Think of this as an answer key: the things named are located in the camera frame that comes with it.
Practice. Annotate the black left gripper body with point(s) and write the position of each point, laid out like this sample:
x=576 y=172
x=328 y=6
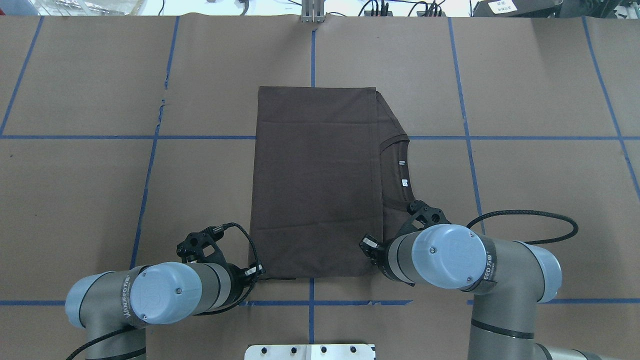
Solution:
x=239 y=276

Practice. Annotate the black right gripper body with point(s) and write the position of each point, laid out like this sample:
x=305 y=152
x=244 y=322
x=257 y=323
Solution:
x=376 y=253

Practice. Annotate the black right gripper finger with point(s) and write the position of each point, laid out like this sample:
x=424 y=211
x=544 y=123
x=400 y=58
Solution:
x=372 y=248

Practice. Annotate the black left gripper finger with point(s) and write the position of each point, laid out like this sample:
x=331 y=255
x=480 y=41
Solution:
x=253 y=272

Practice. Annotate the dark brown t-shirt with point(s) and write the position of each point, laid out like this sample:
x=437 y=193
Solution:
x=330 y=166

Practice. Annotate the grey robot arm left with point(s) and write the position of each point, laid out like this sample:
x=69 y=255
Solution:
x=116 y=307

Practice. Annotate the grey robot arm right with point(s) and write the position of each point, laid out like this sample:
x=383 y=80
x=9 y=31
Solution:
x=508 y=279

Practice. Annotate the white metal mounting base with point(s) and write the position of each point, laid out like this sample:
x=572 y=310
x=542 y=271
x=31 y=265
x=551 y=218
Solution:
x=336 y=351

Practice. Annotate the black box with white label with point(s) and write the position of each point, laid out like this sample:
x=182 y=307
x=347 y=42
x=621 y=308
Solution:
x=516 y=8

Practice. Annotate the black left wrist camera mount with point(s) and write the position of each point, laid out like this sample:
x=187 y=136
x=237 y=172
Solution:
x=201 y=247

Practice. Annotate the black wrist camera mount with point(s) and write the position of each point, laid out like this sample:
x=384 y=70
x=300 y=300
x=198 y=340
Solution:
x=201 y=247
x=421 y=217

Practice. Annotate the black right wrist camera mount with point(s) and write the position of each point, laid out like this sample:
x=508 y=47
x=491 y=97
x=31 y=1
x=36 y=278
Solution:
x=421 y=217

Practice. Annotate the grey aluminium post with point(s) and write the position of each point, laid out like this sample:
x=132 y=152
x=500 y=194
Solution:
x=313 y=11

